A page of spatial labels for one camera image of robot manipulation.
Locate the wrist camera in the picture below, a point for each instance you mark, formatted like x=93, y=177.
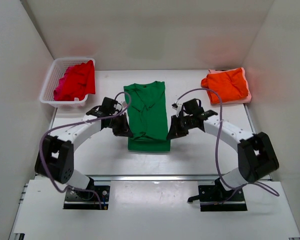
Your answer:
x=120, y=106
x=178, y=107

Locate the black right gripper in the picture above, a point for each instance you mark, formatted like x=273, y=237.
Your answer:
x=175, y=130

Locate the orange folded t shirt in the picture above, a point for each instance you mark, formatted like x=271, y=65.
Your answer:
x=226, y=85

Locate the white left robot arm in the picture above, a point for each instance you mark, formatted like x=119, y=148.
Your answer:
x=56, y=155

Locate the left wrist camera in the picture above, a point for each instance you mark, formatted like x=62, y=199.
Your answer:
x=120, y=106

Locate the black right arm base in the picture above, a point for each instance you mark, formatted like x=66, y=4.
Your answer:
x=213, y=198

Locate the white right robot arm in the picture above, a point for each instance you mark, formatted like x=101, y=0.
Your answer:
x=256, y=156

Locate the aluminium rail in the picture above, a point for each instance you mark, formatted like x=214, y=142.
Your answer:
x=154, y=178

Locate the red t shirt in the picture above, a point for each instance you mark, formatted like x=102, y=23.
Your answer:
x=79, y=82

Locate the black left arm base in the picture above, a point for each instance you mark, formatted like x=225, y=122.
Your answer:
x=79, y=200

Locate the magenta t shirt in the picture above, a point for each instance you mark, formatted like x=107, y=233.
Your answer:
x=58, y=90

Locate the pink folded t shirt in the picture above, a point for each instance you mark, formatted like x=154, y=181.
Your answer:
x=248, y=97

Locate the green t shirt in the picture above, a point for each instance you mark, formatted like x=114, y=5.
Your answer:
x=147, y=116

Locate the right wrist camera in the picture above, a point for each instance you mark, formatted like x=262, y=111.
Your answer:
x=178, y=107

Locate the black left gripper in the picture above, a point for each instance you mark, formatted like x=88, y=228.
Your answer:
x=123, y=130

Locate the white plastic basket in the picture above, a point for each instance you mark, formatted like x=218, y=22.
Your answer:
x=56, y=71

